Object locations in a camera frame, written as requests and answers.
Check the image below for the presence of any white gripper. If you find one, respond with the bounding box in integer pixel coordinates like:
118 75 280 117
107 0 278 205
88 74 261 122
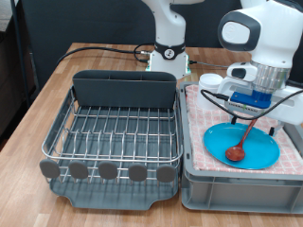
217 76 303 137

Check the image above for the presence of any blue plastic plate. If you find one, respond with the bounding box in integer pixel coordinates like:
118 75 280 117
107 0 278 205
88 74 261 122
203 122 281 170

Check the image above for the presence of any red-brown wooden spoon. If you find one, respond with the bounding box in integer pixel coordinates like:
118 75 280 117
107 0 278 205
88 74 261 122
224 117 258 163

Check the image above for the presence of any white mug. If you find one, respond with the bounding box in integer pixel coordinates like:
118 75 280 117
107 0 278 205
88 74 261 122
196 73 226 112

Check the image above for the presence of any grey oval rack pad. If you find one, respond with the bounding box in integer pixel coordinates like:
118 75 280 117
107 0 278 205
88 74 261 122
39 158 62 179
127 162 148 183
155 164 177 183
68 160 90 180
98 161 118 181

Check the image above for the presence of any pink checkered towel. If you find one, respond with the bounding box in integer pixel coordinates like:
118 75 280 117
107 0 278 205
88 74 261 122
184 83 303 176

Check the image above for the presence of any grey plastic crate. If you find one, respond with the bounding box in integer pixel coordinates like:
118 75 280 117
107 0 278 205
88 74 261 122
178 80 303 216

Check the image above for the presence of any dark grey cutlery holder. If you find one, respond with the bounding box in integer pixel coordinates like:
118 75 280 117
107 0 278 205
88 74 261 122
72 69 178 109

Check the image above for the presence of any grey plastic drain tray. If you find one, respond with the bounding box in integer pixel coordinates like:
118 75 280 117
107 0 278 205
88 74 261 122
48 86 182 211

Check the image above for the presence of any black backdrop curtain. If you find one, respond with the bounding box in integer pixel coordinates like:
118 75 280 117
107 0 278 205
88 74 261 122
20 0 303 114

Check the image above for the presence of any dark cabinet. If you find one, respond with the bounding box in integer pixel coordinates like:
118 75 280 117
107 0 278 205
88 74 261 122
0 29 41 140

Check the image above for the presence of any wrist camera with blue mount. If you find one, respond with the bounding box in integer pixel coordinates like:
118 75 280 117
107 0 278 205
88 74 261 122
226 89 273 116

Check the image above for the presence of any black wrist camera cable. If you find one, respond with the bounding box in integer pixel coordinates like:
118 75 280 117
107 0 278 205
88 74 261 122
200 79 303 121

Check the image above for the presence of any grey cable on table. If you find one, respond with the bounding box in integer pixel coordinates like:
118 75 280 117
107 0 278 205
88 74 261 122
188 60 230 69

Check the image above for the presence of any metal wire dish rack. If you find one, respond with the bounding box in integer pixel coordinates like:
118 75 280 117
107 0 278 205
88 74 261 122
41 84 185 185

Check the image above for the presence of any black cable on table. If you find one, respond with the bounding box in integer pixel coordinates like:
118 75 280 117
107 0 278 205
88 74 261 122
56 42 156 68

